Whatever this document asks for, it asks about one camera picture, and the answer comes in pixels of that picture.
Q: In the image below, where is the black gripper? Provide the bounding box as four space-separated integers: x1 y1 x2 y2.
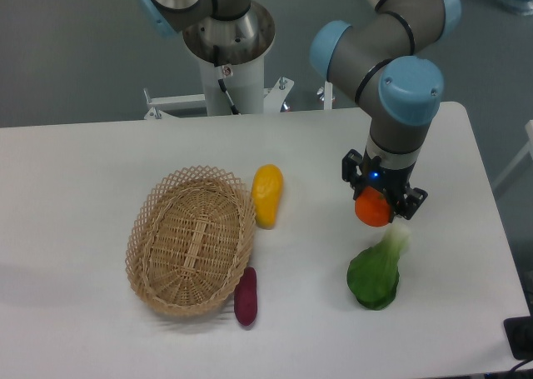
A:
341 149 428 220

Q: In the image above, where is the orange fruit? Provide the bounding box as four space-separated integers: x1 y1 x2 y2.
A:
355 187 394 227

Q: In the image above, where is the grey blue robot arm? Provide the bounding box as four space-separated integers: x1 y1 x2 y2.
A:
138 0 461 227

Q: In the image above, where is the green bok choy toy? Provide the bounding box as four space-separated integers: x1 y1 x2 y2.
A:
346 223 411 311

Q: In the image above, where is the yellow mango toy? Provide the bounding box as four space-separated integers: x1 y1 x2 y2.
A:
252 164 284 229

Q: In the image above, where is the white furniture leg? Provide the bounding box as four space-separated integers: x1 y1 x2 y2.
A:
491 120 532 199

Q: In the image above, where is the purple sweet potato toy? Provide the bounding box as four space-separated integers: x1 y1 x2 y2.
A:
234 267 258 327

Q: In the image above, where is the black device at edge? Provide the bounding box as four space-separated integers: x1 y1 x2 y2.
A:
503 317 532 360

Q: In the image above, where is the woven wicker basket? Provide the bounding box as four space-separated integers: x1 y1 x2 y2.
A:
125 166 256 317

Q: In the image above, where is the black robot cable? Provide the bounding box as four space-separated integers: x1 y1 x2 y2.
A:
212 44 242 116

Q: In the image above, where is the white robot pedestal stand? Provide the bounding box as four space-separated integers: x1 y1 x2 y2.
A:
143 2 295 119

